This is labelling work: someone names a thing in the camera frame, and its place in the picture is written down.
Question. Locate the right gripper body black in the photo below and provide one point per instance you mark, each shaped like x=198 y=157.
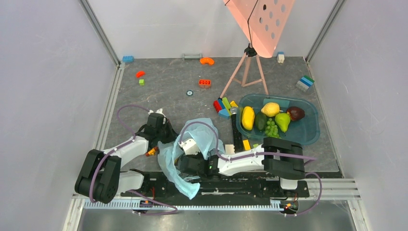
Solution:
x=185 y=163

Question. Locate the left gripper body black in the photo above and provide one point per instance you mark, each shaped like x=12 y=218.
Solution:
x=165 y=134

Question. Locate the light blue plastic bag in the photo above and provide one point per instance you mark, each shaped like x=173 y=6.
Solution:
x=206 y=135

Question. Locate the yellow fake fruit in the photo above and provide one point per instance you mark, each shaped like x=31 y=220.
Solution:
x=248 y=117

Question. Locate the yellow fake lemon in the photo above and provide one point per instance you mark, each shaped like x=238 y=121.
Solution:
x=271 y=109

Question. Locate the green fake fruit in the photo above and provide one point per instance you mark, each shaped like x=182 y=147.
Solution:
x=283 y=121

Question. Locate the dark red fake apple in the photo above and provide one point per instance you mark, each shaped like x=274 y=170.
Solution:
x=295 y=113

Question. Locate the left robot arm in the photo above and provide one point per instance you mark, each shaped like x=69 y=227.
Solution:
x=101 y=177

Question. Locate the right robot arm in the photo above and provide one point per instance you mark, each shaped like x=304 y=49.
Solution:
x=281 y=158

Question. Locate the green fake avocado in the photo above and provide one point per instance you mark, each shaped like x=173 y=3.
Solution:
x=260 y=121

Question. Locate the green fake grapes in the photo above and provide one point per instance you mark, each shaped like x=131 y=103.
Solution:
x=271 y=129

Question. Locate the orange yellow toy car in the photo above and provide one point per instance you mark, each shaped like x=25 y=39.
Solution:
x=152 y=152

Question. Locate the cream toy brick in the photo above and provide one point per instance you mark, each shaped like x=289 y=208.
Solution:
x=229 y=149

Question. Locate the black toy brick strip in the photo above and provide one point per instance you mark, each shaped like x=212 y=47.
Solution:
x=237 y=137

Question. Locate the yellow toy brick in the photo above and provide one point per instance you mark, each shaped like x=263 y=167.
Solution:
x=246 y=145

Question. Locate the red curved toy piece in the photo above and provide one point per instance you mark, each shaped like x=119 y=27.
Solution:
x=140 y=74

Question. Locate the colourful brick pile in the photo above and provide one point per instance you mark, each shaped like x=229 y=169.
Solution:
x=223 y=107

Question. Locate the orange flat toy brick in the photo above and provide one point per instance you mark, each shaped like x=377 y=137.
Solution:
x=204 y=83

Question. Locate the blue toy brick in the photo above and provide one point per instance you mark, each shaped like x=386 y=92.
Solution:
x=128 y=59

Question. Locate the orange curved toy piece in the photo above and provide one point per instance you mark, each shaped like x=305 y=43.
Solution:
x=207 y=61

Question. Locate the teal plastic bin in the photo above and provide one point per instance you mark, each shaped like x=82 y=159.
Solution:
x=305 y=131

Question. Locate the pink wooden tripod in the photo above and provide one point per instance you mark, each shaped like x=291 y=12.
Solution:
x=248 y=54

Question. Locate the stacked grey blue green bricks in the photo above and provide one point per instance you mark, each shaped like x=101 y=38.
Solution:
x=304 y=83

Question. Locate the white blue small brick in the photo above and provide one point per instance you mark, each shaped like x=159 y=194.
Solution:
x=280 y=57

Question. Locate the pink perforated board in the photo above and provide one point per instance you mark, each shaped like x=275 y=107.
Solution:
x=262 y=21

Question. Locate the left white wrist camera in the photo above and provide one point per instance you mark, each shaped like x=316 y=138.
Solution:
x=159 y=111

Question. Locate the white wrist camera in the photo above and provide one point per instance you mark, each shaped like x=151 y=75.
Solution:
x=190 y=147
x=159 y=111

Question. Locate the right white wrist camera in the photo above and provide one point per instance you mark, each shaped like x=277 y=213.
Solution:
x=190 y=147

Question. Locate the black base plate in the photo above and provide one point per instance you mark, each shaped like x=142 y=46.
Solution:
x=248 y=188

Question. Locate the white toothed rail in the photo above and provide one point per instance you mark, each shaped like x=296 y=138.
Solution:
x=136 y=204

